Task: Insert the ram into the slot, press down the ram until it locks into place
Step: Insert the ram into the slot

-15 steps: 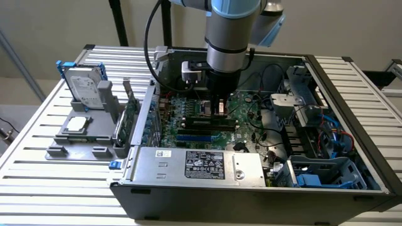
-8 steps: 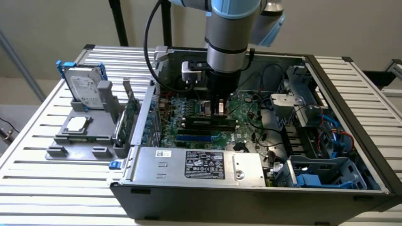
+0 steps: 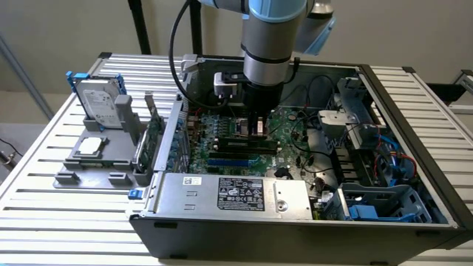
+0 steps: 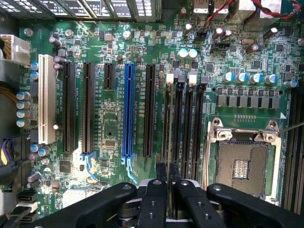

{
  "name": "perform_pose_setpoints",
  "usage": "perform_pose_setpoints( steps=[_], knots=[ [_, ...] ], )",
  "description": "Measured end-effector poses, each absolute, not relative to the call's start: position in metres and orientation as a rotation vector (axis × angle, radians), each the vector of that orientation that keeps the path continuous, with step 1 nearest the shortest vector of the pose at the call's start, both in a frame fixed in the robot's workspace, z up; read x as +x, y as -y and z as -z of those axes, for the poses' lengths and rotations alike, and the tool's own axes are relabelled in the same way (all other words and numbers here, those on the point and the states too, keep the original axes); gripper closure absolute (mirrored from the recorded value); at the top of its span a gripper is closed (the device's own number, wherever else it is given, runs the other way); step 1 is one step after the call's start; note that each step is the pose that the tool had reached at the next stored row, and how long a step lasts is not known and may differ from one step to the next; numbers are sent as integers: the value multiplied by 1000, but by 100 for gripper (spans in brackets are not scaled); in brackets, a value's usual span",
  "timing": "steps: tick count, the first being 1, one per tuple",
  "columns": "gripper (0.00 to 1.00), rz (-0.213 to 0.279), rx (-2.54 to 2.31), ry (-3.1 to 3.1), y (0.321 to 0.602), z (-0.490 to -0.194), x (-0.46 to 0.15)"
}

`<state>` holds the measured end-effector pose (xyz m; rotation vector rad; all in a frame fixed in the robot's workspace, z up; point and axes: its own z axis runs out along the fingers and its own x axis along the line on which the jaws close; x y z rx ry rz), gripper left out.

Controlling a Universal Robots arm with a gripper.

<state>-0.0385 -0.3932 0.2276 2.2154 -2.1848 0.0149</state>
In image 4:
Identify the black RAM slot white latch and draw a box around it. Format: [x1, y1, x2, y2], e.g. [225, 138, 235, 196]
[161, 73, 175, 165]
[183, 74, 198, 180]

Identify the long black expansion slot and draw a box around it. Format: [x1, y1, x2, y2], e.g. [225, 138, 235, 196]
[142, 63, 157, 158]
[81, 62, 96, 155]
[62, 61, 76, 154]

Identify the blue expansion slot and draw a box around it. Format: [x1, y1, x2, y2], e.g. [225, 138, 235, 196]
[121, 62, 136, 165]

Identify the black RAM slot bank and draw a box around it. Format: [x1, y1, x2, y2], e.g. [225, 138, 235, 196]
[282, 80, 304, 216]

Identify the short black expansion slot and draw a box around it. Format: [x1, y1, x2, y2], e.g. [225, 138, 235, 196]
[103, 63, 116, 91]

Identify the white PCI expansion slot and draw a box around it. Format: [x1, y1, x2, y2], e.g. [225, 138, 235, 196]
[38, 54, 57, 145]

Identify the silver CPU socket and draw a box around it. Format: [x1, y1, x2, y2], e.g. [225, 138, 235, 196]
[204, 117, 284, 205]

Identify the green motherboard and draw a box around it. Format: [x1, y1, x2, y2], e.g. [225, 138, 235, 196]
[18, 20, 304, 216]

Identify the row of grey VRM chokes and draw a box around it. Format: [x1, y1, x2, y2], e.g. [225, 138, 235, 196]
[216, 94, 281, 109]

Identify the thin metal locking lever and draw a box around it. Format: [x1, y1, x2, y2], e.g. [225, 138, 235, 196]
[276, 122, 304, 134]

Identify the black SATA port block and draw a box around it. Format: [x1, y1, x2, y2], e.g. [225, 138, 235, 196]
[9, 189, 40, 224]

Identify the silver rear port block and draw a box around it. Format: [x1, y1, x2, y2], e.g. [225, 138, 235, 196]
[191, 0, 284, 26]

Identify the white power connector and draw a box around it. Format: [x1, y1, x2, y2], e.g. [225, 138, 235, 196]
[0, 34, 32, 67]

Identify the purple and yellow wire plug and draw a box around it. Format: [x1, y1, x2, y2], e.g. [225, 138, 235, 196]
[0, 137, 19, 167]

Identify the yellow wire bundle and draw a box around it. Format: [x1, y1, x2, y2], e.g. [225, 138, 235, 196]
[0, 85, 19, 103]

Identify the red and black twisted wire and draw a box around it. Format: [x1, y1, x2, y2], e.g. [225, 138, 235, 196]
[203, 0, 304, 33]

